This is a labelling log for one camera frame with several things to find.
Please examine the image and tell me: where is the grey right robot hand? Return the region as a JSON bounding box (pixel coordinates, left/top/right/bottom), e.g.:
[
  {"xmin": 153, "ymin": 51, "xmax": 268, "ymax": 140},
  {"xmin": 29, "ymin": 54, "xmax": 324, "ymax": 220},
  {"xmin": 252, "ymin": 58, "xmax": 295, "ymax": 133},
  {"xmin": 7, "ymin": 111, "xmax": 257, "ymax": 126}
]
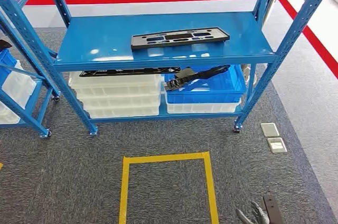
[{"xmin": 235, "ymin": 200, "xmax": 270, "ymax": 224}]

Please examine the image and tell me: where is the plain metal floor plate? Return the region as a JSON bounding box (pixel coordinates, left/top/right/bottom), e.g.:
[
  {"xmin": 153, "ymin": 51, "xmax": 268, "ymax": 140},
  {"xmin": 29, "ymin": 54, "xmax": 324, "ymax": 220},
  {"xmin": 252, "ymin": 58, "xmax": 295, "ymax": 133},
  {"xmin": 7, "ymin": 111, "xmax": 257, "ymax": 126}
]
[{"xmin": 261, "ymin": 123, "xmax": 280, "ymax": 138}]

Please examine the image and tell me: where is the yellow floor tape square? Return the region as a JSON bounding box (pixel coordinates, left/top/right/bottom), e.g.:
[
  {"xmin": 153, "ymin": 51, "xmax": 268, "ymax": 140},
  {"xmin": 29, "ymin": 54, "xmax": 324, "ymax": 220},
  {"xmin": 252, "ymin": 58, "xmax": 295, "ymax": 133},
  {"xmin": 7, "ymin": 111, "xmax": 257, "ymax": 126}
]
[{"xmin": 118, "ymin": 151, "xmax": 220, "ymax": 224}]

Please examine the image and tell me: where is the dark brown flat plate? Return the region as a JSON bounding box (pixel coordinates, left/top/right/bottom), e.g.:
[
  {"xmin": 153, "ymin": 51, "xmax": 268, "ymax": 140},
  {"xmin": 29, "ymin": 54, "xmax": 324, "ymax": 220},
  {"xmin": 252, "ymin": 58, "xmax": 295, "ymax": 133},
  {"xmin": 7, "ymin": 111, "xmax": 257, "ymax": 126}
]
[{"xmin": 262, "ymin": 195, "xmax": 284, "ymax": 224}]

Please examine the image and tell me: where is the blue plastic tray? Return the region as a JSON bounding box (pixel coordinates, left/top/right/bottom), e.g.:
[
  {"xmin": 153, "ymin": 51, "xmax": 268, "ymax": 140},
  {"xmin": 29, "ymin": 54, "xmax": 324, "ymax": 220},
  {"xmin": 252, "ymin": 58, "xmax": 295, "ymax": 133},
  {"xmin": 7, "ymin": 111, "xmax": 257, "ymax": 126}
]
[{"xmin": 164, "ymin": 64, "xmax": 247, "ymax": 105}]

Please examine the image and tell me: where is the metal floor socket plate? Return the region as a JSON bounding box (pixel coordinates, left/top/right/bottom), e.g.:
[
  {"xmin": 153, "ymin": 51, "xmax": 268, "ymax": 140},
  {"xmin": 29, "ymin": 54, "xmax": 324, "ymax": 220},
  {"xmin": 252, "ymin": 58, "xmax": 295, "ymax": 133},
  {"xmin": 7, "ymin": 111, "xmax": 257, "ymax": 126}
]
[{"xmin": 267, "ymin": 137, "xmax": 287, "ymax": 154}]

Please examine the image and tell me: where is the translucent white plastic bin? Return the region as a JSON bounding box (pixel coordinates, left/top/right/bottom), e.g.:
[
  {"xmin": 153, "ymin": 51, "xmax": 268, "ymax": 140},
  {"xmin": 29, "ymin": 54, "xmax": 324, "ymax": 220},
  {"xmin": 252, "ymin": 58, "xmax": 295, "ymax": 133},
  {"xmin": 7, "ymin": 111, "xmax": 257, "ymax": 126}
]
[{"xmin": 0, "ymin": 60, "xmax": 37, "ymax": 125}]

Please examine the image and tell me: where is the shallow white plastic tray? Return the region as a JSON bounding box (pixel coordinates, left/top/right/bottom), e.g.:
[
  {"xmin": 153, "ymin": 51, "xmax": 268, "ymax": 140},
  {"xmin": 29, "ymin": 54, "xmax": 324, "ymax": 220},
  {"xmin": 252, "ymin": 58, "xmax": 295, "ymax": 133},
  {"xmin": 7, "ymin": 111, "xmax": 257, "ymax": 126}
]
[{"xmin": 164, "ymin": 98, "xmax": 241, "ymax": 114}]

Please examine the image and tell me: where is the blue metal shelf rack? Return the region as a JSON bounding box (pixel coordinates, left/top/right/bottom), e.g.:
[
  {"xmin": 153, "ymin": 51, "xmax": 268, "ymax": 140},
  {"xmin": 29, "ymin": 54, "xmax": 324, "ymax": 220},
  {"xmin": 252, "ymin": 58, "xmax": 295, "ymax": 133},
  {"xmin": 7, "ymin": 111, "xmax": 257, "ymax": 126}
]
[
  {"xmin": 0, "ymin": 0, "xmax": 338, "ymax": 136},
  {"xmin": 0, "ymin": 12, "xmax": 62, "ymax": 139}
]

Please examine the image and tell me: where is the chrome stanchion post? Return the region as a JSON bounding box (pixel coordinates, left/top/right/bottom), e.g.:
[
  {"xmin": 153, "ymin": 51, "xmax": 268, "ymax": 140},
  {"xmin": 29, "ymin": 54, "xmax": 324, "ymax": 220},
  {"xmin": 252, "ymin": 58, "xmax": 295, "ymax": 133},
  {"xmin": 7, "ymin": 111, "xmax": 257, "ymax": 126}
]
[{"xmin": 241, "ymin": 0, "xmax": 283, "ymax": 87}]

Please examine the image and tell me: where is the blue plastic bin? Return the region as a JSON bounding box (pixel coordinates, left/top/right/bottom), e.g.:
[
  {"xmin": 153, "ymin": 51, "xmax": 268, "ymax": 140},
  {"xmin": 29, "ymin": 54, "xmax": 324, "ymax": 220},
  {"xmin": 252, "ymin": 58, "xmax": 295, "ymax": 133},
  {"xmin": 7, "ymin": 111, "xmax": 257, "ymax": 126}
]
[{"xmin": 0, "ymin": 48, "xmax": 17, "ymax": 87}]

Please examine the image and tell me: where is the black plastic panel with cutouts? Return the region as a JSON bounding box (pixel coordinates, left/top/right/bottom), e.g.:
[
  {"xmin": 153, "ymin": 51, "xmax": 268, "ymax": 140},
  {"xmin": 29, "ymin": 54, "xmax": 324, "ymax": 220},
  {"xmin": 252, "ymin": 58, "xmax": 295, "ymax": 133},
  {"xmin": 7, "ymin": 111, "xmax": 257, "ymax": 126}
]
[{"xmin": 131, "ymin": 27, "xmax": 230, "ymax": 51}]

